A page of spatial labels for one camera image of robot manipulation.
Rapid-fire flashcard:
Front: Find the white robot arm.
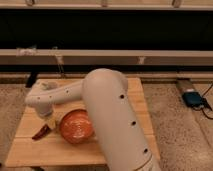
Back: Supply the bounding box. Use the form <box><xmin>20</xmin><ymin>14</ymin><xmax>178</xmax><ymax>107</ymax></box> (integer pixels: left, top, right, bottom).
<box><xmin>25</xmin><ymin>68</ymin><xmax>161</xmax><ymax>171</ymax></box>

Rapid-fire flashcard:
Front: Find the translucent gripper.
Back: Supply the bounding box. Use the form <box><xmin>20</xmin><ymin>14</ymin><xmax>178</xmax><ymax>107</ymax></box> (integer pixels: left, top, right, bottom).
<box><xmin>39</xmin><ymin>112</ymin><xmax>56</xmax><ymax>130</ymax></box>

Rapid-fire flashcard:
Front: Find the red chili pepper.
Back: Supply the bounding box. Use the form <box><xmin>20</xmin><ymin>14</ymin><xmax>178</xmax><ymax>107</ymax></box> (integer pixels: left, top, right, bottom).
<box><xmin>32</xmin><ymin>124</ymin><xmax>51</xmax><ymax>140</ymax></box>

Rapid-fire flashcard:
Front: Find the blue electronic box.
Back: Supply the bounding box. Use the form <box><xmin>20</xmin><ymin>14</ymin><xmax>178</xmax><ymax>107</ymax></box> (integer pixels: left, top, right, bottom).
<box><xmin>182</xmin><ymin>91</ymin><xmax>203</xmax><ymax>107</ymax></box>

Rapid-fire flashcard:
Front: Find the wooden rail bench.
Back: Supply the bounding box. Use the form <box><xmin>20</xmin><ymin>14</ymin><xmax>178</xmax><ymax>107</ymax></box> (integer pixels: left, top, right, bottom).
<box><xmin>0</xmin><ymin>49</ymin><xmax>213</xmax><ymax>66</ymax></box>

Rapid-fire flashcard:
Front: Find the black cable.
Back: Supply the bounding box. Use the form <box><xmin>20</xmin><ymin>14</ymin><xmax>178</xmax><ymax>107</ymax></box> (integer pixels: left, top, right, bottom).
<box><xmin>194</xmin><ymin>81</ymin><xmax>213</xmax><ymax>120</ymax></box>

